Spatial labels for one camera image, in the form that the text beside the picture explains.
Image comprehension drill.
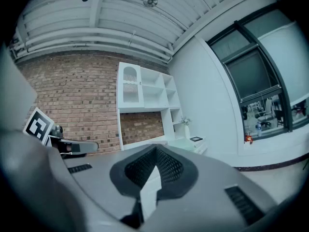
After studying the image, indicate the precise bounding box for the white vase with flowers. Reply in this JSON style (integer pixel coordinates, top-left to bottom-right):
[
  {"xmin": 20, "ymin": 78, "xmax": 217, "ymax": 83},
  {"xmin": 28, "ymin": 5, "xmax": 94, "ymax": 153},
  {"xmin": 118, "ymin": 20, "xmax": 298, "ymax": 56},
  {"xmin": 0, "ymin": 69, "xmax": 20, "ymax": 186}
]
[{"xmin": 180, "ymin": 116, "xmax": 193, "ymax": 140}]

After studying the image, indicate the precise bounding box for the white desk hutch unit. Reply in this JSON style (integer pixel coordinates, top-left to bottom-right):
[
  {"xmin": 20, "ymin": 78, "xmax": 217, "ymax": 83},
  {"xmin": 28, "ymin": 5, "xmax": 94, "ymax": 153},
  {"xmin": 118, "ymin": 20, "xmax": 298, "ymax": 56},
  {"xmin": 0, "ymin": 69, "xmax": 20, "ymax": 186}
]
[{"xmin": 117, "ymin": 61, "xmax": 208, "ymax": 156}]

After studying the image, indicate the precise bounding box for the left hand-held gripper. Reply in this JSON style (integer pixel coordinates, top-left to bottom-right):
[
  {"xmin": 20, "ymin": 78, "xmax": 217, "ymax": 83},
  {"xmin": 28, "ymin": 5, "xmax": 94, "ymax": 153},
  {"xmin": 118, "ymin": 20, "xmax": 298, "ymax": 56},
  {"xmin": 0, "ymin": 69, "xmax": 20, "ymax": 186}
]
[{"xmin": 23, "ymin": 107, "xmax": 99, "ymax": 159}]

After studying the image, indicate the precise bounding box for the white office chair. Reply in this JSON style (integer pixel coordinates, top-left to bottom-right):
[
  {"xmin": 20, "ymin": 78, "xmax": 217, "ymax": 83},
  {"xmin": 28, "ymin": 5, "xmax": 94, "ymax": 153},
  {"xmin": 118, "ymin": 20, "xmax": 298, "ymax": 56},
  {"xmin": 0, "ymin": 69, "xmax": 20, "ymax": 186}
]
[{"xmin": 255, "ymin": 98, "xmax": 273, "ymax": 128}]

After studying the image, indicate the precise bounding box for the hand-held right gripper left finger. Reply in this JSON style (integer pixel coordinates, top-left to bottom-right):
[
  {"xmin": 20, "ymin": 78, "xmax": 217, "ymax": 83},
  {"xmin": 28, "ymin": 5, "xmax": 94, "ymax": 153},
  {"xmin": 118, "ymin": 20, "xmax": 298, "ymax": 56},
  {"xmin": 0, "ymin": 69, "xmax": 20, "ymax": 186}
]
[{"xmin": 63, "ymin": 144, "xmax": 158, "ymax": 228}]

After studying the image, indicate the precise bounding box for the dark framed window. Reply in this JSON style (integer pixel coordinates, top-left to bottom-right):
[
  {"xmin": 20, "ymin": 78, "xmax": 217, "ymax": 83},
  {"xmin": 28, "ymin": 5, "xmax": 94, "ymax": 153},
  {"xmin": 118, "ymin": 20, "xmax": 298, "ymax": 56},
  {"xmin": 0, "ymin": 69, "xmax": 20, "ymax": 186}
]
[{"xmin": 207, "ymin": 6, "xmax": 309, "ymax": 133}]

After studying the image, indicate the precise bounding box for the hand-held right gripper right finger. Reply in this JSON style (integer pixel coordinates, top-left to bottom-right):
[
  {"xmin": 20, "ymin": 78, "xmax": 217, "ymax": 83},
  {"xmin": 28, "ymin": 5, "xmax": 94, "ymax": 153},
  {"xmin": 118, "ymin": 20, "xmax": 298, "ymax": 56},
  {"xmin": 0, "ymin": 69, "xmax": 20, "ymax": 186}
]
[{"xmin": 142, "ymin": 144, "xmax": 277, "ymax": 232}]

